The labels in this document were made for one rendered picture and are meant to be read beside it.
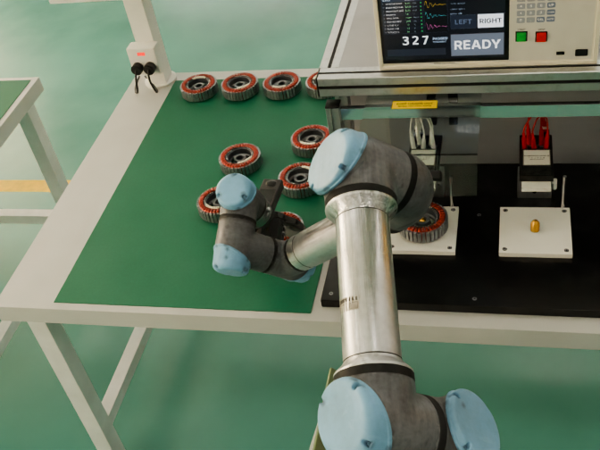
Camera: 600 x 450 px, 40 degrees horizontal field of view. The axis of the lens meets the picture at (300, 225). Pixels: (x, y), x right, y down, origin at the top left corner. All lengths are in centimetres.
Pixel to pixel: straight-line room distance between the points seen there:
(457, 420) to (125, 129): 157
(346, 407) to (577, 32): 93
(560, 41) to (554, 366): 118
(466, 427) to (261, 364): 155
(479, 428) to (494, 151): 96
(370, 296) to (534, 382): 142
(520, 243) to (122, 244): 94
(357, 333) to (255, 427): 139
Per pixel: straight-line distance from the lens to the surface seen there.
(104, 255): 207
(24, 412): 287
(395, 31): 175
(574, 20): 174
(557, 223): 190
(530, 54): 177
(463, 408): 123
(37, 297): 204
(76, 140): 398
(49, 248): 216
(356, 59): 185
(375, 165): 131
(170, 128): 244
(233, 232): 163
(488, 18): 173
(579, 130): 203
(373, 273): 123
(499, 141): 204
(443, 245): 184
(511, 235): 186
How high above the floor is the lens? 204
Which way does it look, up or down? 41 degrees down
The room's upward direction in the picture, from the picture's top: 12 degrees counter-clockwise
